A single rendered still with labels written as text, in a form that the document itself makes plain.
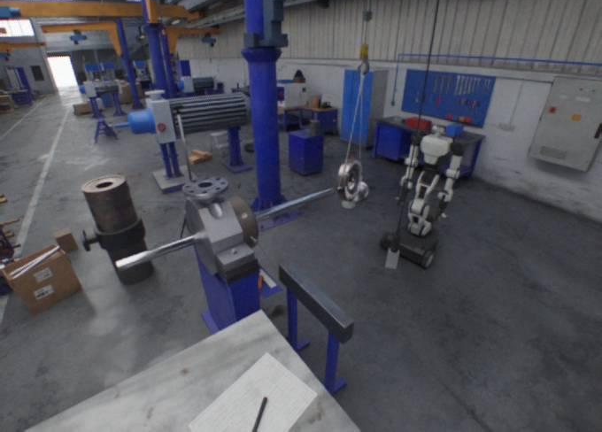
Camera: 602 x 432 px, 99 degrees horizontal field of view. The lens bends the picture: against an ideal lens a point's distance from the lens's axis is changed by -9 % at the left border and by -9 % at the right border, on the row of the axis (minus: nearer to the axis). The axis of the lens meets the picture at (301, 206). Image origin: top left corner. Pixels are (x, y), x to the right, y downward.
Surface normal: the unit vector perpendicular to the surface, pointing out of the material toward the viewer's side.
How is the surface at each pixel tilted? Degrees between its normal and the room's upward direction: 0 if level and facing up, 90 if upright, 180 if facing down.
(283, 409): 0
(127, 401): 0
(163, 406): 0
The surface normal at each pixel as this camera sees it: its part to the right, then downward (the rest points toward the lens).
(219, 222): 0.43, -0.35
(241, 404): 0.00, -0.88
